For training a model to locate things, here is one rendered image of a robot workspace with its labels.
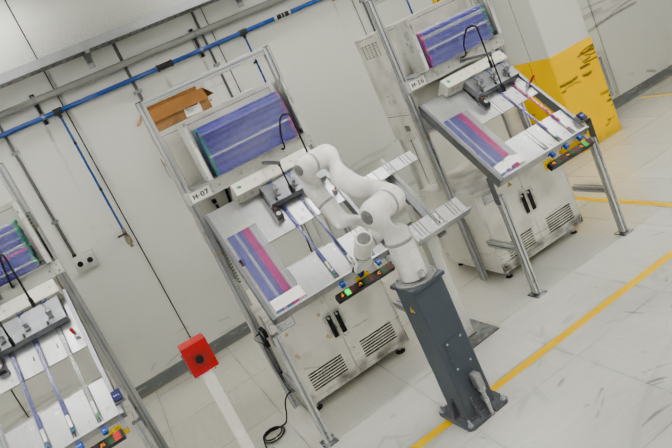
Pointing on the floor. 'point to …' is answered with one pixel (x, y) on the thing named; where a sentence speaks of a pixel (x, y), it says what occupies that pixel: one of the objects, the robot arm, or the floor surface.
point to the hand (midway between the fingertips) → (360, 270)
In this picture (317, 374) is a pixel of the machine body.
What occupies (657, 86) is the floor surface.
